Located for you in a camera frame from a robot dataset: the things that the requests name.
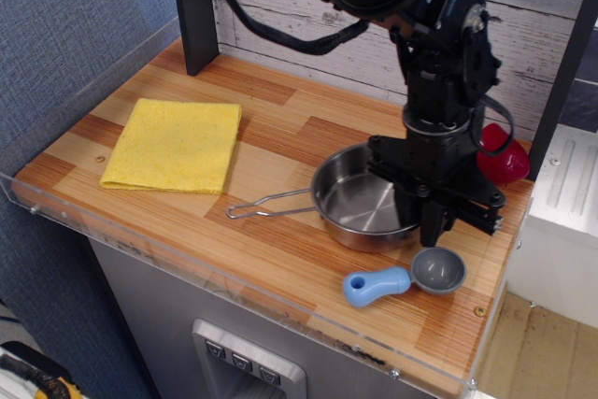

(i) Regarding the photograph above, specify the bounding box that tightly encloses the yellow folded cloth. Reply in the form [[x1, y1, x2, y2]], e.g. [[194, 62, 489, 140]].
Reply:
[[99, 98, 242, 194]]

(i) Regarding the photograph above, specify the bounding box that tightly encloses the red plastic pepper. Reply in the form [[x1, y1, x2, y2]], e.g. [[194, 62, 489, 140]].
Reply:
[[477, 123, 531, 185]]

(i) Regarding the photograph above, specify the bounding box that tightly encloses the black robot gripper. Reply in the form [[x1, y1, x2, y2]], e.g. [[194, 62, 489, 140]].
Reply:
[[367, 125, 506, 248]]

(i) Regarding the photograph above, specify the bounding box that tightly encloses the black post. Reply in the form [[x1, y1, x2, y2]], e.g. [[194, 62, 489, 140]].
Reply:
[[527, 0, 597, 181], [176, 0, 220, 76]]

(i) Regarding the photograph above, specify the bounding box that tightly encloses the grey toy fridge cabinet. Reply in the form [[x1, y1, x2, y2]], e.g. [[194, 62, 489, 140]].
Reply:
[[91, 241, 427, 398]]

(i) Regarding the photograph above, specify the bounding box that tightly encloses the stainless steel pan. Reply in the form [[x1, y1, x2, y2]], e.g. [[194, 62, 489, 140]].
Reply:
[[226, 143, 420, 253]]

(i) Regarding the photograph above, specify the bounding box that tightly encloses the left black post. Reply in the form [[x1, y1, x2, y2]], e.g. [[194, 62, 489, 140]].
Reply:
[[176, 0, 220, 76]]

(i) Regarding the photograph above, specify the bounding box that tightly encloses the yellow and black object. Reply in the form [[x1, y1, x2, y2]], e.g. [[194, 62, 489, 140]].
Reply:
[[1, 353, 84, 398]]

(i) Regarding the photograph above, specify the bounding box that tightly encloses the blue and grey spoon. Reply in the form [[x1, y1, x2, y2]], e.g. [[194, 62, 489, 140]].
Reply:
[[342, 247, 467, 307]]

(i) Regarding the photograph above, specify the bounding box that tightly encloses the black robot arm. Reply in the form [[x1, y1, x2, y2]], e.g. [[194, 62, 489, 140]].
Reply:
[[324, 0, 505, 247]]

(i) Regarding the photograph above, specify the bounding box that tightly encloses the white plastic sink unit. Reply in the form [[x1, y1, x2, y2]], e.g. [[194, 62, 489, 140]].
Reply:
[[506, 125, 597, 327]]

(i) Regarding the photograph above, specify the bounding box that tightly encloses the clear acrylic guard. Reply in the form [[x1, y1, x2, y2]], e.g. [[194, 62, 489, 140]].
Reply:
[[1, 19, 533, 398]]

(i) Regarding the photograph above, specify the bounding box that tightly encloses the right black post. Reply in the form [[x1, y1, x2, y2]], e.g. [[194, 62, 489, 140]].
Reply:
[[527, 0, 597, 181]]

